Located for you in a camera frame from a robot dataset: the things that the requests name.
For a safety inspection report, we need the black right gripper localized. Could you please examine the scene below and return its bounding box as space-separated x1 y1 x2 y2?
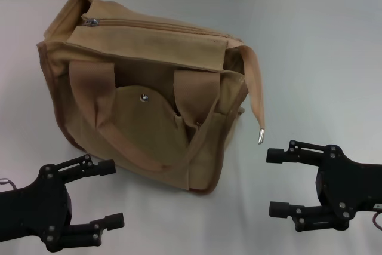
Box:
266 139 382 232

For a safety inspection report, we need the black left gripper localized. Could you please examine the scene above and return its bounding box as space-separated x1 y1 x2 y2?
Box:
0 154 125 255

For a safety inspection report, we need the khaki canvas food bag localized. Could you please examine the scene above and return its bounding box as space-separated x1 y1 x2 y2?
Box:
36 0 266 193

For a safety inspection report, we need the right gripper cable with connector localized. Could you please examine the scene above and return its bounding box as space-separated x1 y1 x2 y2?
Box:
372 209 382 229

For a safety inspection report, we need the gripper cable with connector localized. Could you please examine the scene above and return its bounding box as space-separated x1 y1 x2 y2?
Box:
0 178 16 192
372 209 382 229

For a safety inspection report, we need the left gripper cable with connector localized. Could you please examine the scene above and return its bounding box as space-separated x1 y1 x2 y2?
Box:
0 178 16 192

